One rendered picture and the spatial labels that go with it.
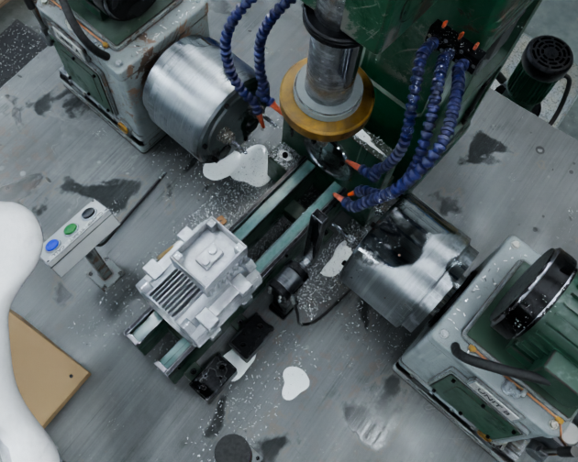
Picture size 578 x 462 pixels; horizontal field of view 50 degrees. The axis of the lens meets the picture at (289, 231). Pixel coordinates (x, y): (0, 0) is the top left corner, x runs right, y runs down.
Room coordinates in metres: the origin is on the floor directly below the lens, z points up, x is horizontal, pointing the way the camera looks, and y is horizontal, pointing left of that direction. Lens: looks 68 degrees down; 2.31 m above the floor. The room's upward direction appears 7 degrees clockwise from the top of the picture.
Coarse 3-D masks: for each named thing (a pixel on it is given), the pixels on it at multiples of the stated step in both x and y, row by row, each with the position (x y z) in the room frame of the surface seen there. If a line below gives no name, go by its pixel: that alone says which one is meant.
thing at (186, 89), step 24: (192, 48) 0.87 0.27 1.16; (216, 48) 0.89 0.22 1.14; (168, 72) 0.81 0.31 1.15; (192, 72) 0.81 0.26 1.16; (216, 72) 0.81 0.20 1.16; (240, 72) 0.83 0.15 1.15; (144, 96) 0.79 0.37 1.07; (168, 96) 0.76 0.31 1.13; (192, 96) 0.75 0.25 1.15; (216, 96) 0.75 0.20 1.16; (168, 120) 0.73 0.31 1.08; (192, 120) 0.71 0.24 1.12; (216, 120) 0.72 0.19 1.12; (240, 120) 0.78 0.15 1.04; (192, 144) 0.68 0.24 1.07; (216, 144) 0.71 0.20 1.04; (240, 144) 0.78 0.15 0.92
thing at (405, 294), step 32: (384, 224) 0.50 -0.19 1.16; (416, 224) 0.51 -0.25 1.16; (448, 224) 0.54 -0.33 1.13; (352, 256) 0.44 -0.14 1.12; (384, 256) 0.44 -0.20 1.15; (416, 256) 0.44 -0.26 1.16; (448, 256) 0.45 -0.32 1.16; (352, 288) 0.40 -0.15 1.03; (384, 288) 0.39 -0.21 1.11; (416, 288) 0.38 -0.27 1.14; (448, 288) 0.39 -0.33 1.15; (416, 320) 0.33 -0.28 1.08
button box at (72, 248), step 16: (96, 208) 0.50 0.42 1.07; (80, 224) 0.45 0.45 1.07; (96, 224) 0.46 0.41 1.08; (112, 224) 0.47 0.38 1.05; (48, 240) 0.41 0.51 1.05; (64, 240) 0.41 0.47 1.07; (80, 240) 0.42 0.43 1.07; (96, 240) 0.43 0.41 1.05; (48, 256) 0.37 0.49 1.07; (64, 256) 0.38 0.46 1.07; (80, 256) 0.39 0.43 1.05; (64, 272) 0.35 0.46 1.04
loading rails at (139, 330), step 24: (312, 168) 0.74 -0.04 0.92; (288, 192) 0.66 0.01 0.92; (336, 192) 0.68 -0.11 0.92; (240, 216) 0.58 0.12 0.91; (264, 216) 0.59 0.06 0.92; (288, 216) 0.64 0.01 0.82; (240, 240) 0.52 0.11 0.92; (288, 240) 0.54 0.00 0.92; (264, 264) 0.47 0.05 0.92; (264, 288) 0.44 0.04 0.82; (144, 312) 0.31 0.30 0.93; (240, 312) 0.37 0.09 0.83; (144, 336) 0.26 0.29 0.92; (168, 360) 0.22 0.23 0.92; (192, 360) 0.23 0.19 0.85
